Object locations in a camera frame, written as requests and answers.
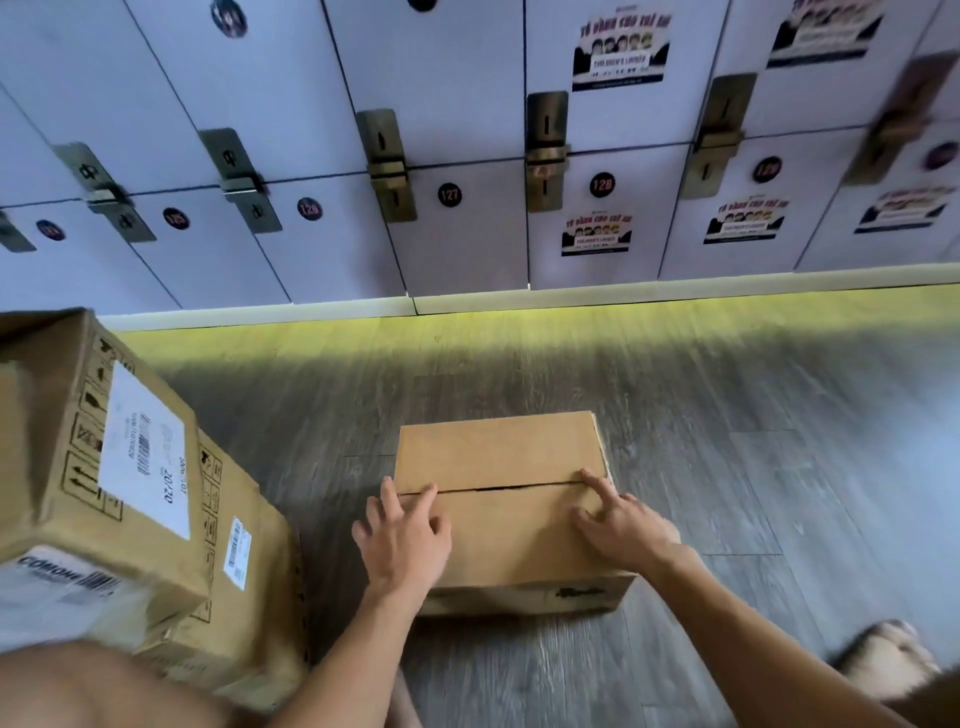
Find person's left hand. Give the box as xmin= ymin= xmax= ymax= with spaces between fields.
xmin=351 ymin=476 xmax=453 ymax=601

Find person's right hand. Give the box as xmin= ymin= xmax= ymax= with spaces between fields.
xmin=569 ymin=469 xmax=683 ymax=576

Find small plain cardboard box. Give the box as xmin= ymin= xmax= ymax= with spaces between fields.
xmin=393 ymin=410 xmax=639 ymax=618

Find person's right forearm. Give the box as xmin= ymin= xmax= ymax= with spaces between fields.
xmin=641 ymin=546 xmax=920 ymax=728

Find person's left forearm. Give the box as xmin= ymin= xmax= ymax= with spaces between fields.
xmin=266 ymin=585 xmax=423 ymax=728

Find cardboard box small barcode label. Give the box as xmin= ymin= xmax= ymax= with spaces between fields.
xmin=133 ymin=430 xmax=310 ymax=714

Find white locker base plinth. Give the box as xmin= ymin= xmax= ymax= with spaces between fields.
xmin=97 ymin=262 xmax=960 ymax=333

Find white black poster sticker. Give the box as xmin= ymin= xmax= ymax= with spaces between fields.
xmin=702 ymin=195 xmax=791 ymax=246
xmin=571 ymin=9 xmax=674 ymax=93
xmin=853 ymin=185 xmax=958 ymax=235
xmin=560 ymin=212 xmax=634 ymax=258
xmin=766 ymin=0 xmax=886 ymax=70

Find person's left leg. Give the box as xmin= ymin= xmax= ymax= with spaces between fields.
xmin=0 ymin=639 xmax=252 ymax=728

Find row of round black stickers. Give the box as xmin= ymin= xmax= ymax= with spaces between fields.
xmin=34 ymin=0 xmax=960 ymax=243

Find large cardboard box white label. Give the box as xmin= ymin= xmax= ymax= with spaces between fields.
xmin=0 ymin=308 xmax=213 ymax=655

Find person's right foot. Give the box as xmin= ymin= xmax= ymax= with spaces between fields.
xmin=831 ymin=619 xmax=943 ymax=703

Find row of brass locker latches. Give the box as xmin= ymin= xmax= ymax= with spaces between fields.
xmin=0 ymin=49 xmax=960 ymax=255

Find wall of white locker doors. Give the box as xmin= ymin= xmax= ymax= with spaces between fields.
xmin=0 ymin=0 xmax=960 ymax=316

